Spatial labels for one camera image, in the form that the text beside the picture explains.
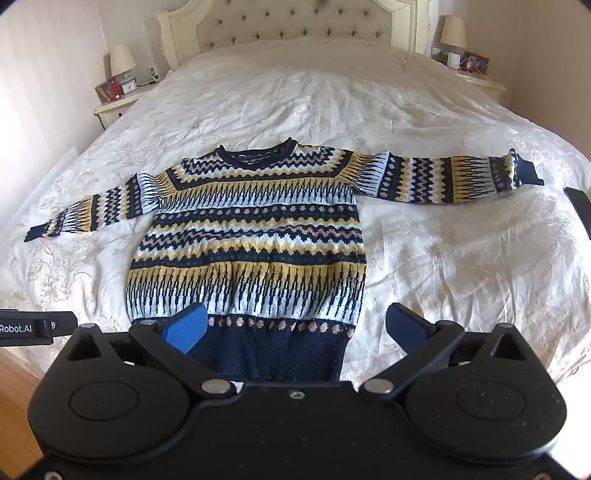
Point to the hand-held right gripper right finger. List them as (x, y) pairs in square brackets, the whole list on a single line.
[(406, 323)]

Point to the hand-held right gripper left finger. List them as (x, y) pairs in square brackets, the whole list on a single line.
[(187, 330)]

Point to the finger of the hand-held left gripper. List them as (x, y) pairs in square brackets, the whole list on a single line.
[(62, 323)]

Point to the navy yellow patterned knit sweater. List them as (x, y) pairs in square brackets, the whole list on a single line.
[(249, 230)]

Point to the black phone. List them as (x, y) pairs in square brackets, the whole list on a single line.
[(579, 201)]

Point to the cream nightstand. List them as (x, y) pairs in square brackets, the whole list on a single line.
[(489, 85), (115, 108)]

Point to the bed with white bedspread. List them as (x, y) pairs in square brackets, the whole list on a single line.
[(323, 101)]

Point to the red candle jar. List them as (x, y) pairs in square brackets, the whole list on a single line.
[(114, 88)]

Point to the small white alarm clock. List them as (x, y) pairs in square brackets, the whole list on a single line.
[(129, 86)]

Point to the small white charger device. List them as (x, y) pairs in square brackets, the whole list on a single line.
[(153, 74)]

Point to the white cylinder device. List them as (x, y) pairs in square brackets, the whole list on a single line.
[(453, 61)]

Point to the cream table lamp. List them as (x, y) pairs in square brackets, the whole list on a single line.
[(122, 57), (452, 31)]

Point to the cream tufted headboard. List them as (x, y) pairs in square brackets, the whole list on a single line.
[(295, 23)]

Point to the small wooden picture frame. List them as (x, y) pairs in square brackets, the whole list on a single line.
[(102, 92)]

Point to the brown picture frame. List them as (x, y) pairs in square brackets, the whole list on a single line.
[(476, 63)]

